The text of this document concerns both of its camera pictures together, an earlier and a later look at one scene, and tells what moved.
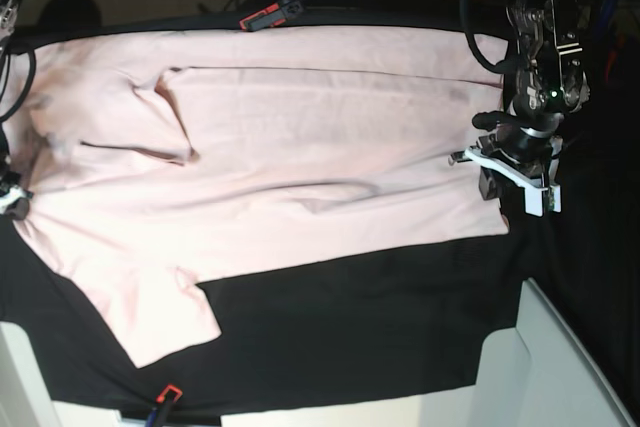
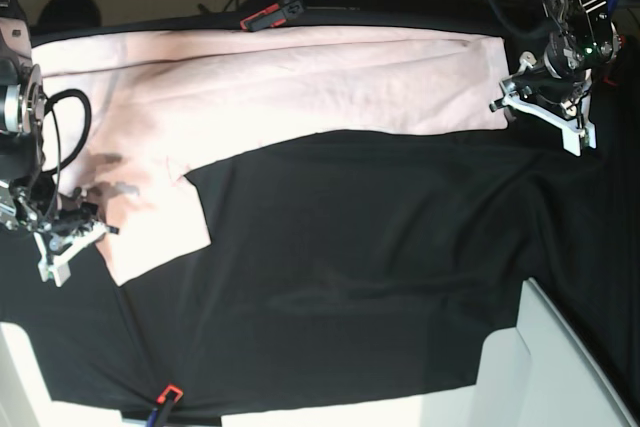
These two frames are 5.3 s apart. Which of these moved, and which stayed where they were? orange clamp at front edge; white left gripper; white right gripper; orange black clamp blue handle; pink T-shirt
Moved: white right gripper; pink T-shirt; white left gripper
Stayed: orange black clamp blue handle; orange clamp at front edge
